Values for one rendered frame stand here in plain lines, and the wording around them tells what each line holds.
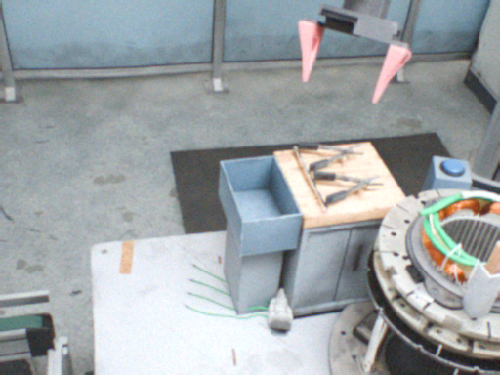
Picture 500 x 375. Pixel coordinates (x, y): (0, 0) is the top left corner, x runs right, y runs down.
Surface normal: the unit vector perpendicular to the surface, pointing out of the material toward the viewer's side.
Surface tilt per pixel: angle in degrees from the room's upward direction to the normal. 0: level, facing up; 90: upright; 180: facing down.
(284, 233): 90
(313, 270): 90
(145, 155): 0
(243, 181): 90
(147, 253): 0
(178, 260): 0
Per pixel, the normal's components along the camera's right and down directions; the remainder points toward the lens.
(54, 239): 0.07, -0.75
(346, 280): 0.25, 0.65
